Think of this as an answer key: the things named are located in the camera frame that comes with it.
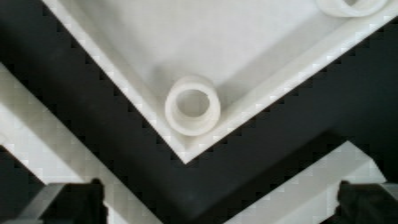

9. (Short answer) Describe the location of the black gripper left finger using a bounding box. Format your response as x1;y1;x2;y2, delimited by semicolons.
0;178;108;224

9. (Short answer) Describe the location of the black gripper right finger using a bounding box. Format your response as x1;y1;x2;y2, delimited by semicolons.
322;181;398;224

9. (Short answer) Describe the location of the white square tabletop panel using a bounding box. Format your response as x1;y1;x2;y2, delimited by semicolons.
43;0;398;160

